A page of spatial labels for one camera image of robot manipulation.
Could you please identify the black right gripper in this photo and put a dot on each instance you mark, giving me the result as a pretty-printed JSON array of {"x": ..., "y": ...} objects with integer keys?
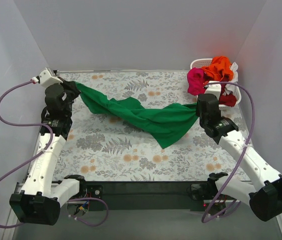
[{"x": 200, "y": 110}]

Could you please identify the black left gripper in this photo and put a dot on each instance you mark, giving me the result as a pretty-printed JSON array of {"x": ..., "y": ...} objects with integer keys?
[{"x": 70, "y": 86}]

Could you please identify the green t-shirt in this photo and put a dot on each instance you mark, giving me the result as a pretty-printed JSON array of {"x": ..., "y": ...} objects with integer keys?
[{"x": 166, "y": 125}]

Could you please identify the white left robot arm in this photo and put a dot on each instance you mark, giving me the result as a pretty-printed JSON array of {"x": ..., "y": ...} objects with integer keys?
[{"x": 38, "y": 202}]

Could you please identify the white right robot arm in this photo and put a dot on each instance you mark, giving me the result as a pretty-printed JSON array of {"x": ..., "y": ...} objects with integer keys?
[{"x": 264, "y": 193}]

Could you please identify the dark red t-shirt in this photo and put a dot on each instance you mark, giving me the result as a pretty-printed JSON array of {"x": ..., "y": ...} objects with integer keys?
[{"x": 227, "y": 100}]

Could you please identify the white t-shirt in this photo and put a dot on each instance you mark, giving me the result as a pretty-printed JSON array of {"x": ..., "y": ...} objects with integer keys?
[{"x": 229, "y": 88}]

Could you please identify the magenta t-shirt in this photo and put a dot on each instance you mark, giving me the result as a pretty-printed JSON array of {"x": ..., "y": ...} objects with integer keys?
[{"x": 195, "y": 79}]

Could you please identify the orange t-shirt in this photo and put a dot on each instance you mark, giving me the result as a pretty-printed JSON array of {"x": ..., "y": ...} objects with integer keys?
[{"x": 219, "y": 66}]

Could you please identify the white perforated laundry basket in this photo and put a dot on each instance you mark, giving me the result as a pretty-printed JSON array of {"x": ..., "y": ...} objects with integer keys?
[{"x": 199, "y": 63}]

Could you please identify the floral patterned table mat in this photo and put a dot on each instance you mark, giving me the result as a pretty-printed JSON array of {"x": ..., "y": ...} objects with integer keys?
[{"x": 106, "y": 148}]

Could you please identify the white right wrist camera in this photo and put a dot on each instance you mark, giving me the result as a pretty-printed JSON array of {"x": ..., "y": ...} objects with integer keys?
[{"x": 214, "y": 89}]

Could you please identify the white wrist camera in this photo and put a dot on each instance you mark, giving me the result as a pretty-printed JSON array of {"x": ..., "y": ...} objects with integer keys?
[
  {"x": 214, "y": 89},
  {"x": 46, "y": 78}
]

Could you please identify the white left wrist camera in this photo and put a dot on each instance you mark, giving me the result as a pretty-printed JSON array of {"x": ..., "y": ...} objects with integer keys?
[{"x": 46, "y": 78}]

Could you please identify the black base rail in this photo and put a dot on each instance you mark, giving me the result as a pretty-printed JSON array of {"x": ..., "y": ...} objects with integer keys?
[{"x": 152, "y": 195}]

